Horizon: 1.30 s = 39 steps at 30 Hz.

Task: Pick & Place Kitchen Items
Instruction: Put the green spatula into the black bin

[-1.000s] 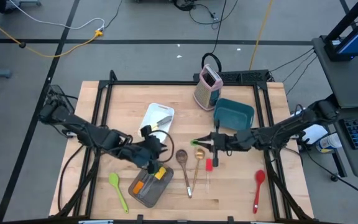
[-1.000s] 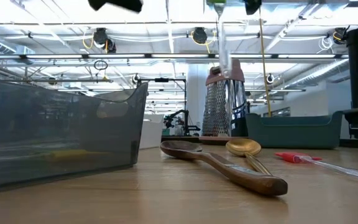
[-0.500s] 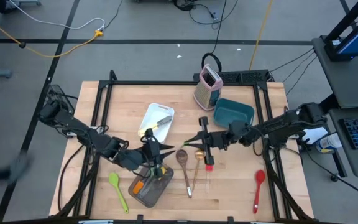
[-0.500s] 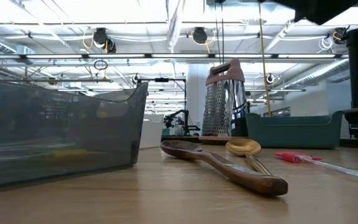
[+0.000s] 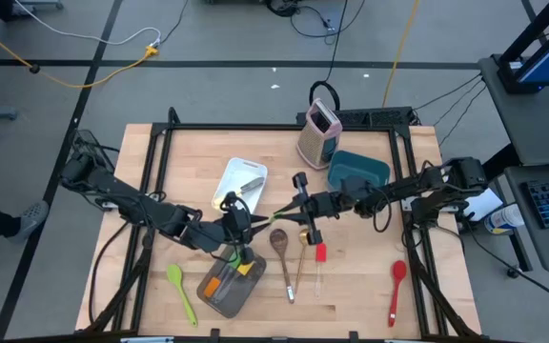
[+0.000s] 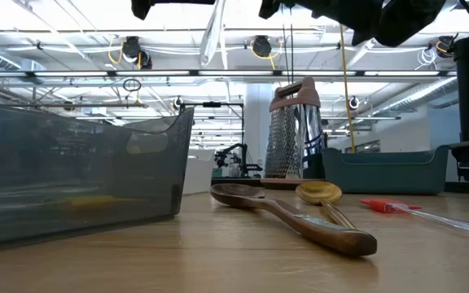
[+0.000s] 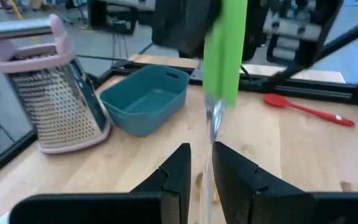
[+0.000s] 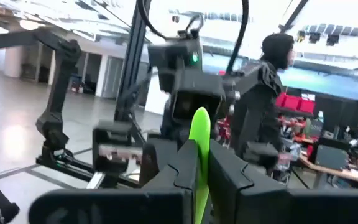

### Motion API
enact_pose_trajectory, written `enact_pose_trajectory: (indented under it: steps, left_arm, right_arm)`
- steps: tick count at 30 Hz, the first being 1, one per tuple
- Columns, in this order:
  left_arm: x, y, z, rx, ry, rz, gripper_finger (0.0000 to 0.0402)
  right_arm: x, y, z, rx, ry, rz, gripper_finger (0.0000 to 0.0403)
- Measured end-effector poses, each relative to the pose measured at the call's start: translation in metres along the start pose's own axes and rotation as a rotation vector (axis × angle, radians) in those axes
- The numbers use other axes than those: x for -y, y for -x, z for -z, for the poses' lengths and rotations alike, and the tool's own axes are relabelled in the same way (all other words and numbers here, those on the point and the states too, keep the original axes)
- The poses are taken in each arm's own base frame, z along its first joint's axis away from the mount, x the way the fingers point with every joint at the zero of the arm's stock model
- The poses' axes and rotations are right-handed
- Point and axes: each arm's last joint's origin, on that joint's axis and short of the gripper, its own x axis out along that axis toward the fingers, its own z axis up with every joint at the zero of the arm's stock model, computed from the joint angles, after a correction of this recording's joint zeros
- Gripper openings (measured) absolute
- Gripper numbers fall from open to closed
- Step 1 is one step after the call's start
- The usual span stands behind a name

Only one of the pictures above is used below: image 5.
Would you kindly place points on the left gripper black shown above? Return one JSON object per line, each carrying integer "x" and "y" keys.
{"x": 236, "y": 228}

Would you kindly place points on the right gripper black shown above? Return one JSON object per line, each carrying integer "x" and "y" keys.
{"x": 324, "y": 205}

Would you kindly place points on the dark wooden spoon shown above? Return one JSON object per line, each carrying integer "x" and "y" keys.
{"x": 278, "y": 239}

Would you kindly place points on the gold metal spoon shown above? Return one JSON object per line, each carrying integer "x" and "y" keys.
{"x": 302, "y": 236}

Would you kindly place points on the yellow silicone spatula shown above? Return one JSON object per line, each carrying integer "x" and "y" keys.
{"x": 245, "y": 268}

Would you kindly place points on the red silicone spatula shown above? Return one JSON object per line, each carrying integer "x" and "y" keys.
{"x": 320, "y": 252}

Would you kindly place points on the white plastic bin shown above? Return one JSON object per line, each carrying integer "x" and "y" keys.
{"x": 236, "y": 171}

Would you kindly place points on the teal plastic bin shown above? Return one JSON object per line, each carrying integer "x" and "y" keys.
{"x": 355, "y": 164}

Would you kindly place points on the orange silicone spatula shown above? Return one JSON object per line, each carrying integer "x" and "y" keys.
{"x": 212, "y": 287}

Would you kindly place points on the grey translucent plastic bin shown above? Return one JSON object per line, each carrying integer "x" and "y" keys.
{"x": 236, "y": 300}

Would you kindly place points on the green silicone spoon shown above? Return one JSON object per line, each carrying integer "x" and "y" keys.
{"x": 175, "y": 276}

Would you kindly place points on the red silicone spoon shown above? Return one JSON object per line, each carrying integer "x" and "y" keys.
{"x": 399, "y": 270}

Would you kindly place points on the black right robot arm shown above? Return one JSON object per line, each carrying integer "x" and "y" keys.
{"x": 422, "y": 188}

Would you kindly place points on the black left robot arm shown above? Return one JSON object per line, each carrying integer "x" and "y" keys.
{"x": 136, "y": 205}

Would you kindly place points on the pink metal box grater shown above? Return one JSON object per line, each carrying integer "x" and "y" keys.
{"x": 317, "y": 138}

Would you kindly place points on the black mesh box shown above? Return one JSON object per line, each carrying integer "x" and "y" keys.
{"x": 91, "y": 143}

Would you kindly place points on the white paper sheet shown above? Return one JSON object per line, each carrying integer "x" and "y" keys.
{"x": 484, "y": 206}

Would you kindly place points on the white plastic bottle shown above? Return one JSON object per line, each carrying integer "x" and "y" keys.
{"x": 503, "y": 219}

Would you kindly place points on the black round base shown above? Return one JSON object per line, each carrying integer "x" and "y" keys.
{"x": 281, "y": 6}

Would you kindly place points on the black desk leg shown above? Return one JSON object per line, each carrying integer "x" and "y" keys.
{"x": 505, "y": 159}

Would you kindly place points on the person's shoe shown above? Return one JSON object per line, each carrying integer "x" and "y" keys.
{"x": 31, "y": 216}

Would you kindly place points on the black desk foot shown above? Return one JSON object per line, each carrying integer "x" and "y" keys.
{"x": 521, "y": 252}

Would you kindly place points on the grey desk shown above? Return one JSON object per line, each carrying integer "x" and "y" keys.
{"x": 517, "y": 124}

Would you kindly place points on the black monitor stand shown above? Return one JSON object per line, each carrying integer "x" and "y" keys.
{"x": 532, "y": 32}

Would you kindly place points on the black aluminium table frame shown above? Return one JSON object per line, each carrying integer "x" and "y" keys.
{"x": 279, "y": 127}

